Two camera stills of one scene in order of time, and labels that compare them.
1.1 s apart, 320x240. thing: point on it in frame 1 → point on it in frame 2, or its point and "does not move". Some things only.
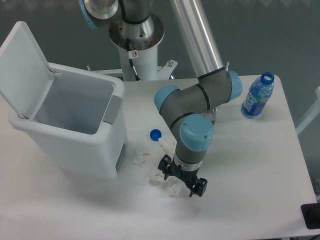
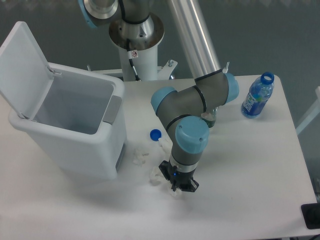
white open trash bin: [77, 116] does not move
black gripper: [168, 167] → [183, 179]
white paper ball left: [139, 158] does not move
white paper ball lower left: [155, 177] does not move
